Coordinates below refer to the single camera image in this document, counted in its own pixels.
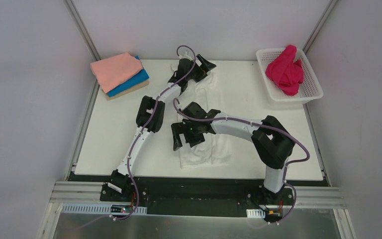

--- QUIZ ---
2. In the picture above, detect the white printed t shirt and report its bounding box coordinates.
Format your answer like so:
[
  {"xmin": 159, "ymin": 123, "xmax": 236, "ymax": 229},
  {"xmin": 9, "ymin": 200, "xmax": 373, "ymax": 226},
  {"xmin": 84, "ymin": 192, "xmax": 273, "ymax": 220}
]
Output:
[{"xmin": 170, "ymin": 64, "xmax": 234, "ymax": 169}]

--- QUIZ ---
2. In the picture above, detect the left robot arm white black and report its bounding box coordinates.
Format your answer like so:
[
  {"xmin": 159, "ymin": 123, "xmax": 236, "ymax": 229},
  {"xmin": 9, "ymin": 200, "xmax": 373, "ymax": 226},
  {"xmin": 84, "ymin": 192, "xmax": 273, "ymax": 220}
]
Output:
[{"xmin": 107, "ymin": 54, "xmax": 217, "ymax": 201}]

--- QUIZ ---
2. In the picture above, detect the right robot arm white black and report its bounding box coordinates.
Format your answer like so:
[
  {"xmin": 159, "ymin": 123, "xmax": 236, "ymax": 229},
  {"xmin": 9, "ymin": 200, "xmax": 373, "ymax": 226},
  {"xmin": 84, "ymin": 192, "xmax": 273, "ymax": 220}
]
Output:
[{"xmin": 171, "ymin": 102, "xmax": 295, "ymax": 204}]

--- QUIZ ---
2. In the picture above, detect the blue folded t shirt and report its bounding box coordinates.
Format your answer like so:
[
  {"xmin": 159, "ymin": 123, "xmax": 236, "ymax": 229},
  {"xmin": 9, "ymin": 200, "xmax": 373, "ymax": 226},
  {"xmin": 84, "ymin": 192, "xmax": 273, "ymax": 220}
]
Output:
[{"xmin": 106, "ymin": 68, "xmax": 149, "ymax": 97}]

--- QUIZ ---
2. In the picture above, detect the magenta crumpled t shirt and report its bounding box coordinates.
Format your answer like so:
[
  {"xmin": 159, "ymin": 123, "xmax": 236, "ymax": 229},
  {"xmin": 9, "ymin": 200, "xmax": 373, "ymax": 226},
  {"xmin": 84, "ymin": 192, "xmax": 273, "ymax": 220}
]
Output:
[{"xmin": 265, "ymin": 45, "xmax": 304, "ymax": 96}]

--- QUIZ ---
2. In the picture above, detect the pink folded t shirt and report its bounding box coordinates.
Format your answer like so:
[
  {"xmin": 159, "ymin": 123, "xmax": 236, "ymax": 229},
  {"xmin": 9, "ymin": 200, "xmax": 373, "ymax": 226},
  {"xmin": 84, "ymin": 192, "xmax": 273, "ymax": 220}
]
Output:
[{"xmin": 90, "ymin": 53, "xmax": 143, "ymax": 93}]

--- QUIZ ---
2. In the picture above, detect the white plastic basket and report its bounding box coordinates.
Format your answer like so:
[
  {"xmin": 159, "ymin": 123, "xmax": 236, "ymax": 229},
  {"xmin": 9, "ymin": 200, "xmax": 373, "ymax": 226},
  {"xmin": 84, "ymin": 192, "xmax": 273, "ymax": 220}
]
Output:
[{"xmin": 256, "ymin": 47, "xmax": 323, "ymax": 109}]

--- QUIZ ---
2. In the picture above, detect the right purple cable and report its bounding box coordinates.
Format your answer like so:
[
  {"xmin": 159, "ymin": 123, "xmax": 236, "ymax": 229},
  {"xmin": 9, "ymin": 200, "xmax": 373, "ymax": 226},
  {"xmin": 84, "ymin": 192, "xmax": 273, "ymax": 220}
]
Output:
[{"xmin": 173, "ymin": 97, "xmax": 311, "ymax": 228}]

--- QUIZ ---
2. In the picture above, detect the purple cable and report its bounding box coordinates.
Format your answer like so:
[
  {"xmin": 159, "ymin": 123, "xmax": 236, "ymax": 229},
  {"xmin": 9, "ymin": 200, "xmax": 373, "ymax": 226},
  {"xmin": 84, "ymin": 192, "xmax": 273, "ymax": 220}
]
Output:
[
  {"xmin": 173, "ymin": 97, "xmax": 311, "ymax": 228},
  {"xmin": 69, "ymin": 45, "xmax": 197, "ymax": 230}
]

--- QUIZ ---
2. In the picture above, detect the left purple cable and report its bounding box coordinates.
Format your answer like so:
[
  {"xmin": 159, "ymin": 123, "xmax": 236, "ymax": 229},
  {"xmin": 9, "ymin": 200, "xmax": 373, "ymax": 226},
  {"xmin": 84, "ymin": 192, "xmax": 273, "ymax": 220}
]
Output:
[{"xmin": 69, "ymin": 45, "xmax": 197, "ymax": 230}]

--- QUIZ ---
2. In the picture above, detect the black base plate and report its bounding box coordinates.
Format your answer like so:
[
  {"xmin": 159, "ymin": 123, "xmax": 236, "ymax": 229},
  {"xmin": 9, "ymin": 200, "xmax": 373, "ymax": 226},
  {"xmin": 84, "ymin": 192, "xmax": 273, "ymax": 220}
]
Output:
[{"xmin": 66, "ymin": 171, "xmax": 329, "ymax": 219}]

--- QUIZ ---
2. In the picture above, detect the right white cable duct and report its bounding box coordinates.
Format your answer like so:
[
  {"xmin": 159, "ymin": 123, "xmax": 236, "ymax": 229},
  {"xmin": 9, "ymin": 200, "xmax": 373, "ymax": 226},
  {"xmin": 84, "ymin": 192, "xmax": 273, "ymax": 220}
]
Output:
[{"xmin": 246, "ymin": 209, "xmax": 266, "ymax": 219}]

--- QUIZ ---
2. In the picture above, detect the white cable duct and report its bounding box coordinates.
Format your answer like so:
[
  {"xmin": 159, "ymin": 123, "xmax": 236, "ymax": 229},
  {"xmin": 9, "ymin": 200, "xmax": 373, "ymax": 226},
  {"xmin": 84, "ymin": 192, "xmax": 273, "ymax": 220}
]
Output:
[
  {"xmin": 246, "ymin": 209, "xmax": 266, "ymax": 219},
  {"xmin": 61, "ymin": 203, "xmax": 133, "ymax": 216}
]

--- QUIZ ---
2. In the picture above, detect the left white cable duct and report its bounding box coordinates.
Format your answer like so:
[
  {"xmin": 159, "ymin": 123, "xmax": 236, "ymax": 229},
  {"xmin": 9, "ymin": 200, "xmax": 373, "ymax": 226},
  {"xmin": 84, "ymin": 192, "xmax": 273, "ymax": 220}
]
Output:
[{"xmin": 61, "ymin": 203, "xmax": 133, "ymax": 216}]

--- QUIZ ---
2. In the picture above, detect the aluminium frame rail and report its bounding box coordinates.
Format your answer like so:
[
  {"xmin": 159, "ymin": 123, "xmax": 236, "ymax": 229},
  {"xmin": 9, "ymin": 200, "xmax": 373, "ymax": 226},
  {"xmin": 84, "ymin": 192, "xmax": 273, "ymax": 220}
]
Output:
[{"xmin": 50, "ymin": 181, "xmax": 347, "ymax": 210}]

